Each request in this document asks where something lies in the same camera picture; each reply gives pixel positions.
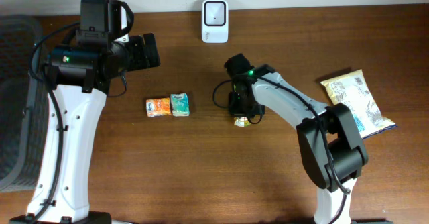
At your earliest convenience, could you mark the green tea drink carton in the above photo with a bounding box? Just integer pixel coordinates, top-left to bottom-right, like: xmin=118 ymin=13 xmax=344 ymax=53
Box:
xmin=234 ymin=117 xmax=251 ymax=127

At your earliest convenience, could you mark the orange tissue pack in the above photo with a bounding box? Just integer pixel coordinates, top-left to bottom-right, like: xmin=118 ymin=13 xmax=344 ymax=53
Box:
xmin=145 ymin=98 xmax=172 ymax=117

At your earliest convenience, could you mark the teal tissue pack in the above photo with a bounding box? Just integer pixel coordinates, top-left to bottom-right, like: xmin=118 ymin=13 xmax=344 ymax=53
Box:
xmin=170 ymin=93 xmax=190 ymax=117

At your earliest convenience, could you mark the yellow snack bag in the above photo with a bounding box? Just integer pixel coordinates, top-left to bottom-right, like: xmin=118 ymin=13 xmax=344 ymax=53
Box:
xmin=321 ymin=70 xmax=397 ymax=139

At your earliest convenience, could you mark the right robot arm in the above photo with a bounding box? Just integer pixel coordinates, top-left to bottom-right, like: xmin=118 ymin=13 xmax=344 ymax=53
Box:
xmin=224 ymin=54 xmax=369 ymax=223

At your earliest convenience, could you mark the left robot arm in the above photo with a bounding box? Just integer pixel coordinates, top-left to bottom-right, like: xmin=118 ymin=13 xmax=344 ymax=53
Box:
xmin=11 ymin=0 xmax=160 ymax=223

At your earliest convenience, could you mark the white barcode scanner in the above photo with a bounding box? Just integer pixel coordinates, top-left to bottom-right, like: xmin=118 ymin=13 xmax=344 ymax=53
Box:
xmin=201 ymin=0 xmax=229 ymax=44

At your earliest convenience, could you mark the dark grey plastic basket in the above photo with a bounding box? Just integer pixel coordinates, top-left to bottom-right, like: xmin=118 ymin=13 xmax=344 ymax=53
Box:
xmin=1 ymin=15 xmax=48 ymax=192

